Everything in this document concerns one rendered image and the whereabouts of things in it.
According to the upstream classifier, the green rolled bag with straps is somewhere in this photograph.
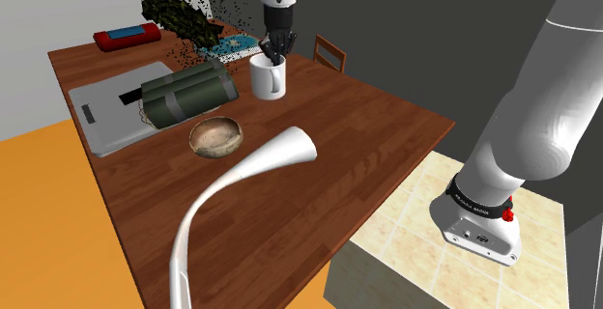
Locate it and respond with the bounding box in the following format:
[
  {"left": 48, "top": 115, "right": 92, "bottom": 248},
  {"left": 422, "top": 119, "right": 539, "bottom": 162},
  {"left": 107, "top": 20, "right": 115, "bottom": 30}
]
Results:
[{"left": 140, "top": 58, "right": 240, "bottom": 130}]

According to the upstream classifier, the brown wooden table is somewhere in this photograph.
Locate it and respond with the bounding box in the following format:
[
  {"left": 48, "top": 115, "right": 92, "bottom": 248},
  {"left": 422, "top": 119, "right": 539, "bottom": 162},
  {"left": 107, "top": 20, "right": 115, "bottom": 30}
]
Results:
[{"left": 47, "top": 19, "right": 456, "bottom": 309}]

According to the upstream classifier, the white mug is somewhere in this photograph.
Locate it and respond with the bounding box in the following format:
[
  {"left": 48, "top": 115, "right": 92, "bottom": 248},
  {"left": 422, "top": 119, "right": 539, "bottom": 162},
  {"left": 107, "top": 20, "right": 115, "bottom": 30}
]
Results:
[{"left": 248, "top": 52, "right": 288, "bottom": 101}]

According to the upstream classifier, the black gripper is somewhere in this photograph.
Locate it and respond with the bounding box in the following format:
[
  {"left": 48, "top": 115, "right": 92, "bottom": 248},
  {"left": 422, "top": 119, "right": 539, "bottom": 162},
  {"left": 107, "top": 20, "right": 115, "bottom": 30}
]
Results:
[{"left": 258, "top": 4, "right": 299, "bottom": 65}]

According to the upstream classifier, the blue and white book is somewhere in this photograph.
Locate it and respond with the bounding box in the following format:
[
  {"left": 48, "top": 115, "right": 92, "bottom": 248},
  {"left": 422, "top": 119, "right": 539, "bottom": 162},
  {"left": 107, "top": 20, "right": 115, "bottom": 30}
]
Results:
[{"left": 197, "top": 34, "right": 263, "bottom": 65}]

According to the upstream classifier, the red and blue pencil case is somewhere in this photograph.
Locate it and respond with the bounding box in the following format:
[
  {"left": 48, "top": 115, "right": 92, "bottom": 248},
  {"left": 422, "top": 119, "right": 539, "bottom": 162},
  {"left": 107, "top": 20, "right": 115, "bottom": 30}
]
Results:
[{"left": 92, "top": 21, "right": 162, "bottom": 53}]

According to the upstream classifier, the brown wooden chair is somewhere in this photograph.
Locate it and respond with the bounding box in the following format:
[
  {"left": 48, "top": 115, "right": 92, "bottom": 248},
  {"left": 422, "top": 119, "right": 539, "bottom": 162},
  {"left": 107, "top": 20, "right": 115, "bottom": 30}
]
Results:
[{"left": 312, "top": 34, "right": 348, "bottom": 73}]

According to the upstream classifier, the white gooseneck desk lamp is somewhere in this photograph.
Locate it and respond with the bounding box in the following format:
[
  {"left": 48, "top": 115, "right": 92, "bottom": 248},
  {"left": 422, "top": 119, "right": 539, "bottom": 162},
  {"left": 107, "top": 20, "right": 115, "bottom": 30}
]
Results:
[{"left": 168, "top": 126, "right": 319, "bottom": 309}]

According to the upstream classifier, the brown stone bowl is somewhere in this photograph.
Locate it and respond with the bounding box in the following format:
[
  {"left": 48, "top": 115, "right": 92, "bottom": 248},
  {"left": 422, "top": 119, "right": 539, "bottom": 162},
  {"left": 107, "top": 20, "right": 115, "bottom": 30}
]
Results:
[{"left": 188, "top": 115, "right": 244, "bottom": 159}]

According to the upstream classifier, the tiled robot stand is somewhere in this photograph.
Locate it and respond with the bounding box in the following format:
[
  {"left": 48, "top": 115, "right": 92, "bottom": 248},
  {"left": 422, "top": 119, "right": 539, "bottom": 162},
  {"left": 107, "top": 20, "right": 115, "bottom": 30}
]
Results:
[{"left": 323, "top": 150, "right": 569, "bottom": 309}]

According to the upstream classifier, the dark green leafy plant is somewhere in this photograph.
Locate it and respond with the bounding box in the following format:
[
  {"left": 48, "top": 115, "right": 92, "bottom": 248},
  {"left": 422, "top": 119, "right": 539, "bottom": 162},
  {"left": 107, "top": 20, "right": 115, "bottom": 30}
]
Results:
[{"left": 138, "top": 0, "right": 225, "bottom": 49}]

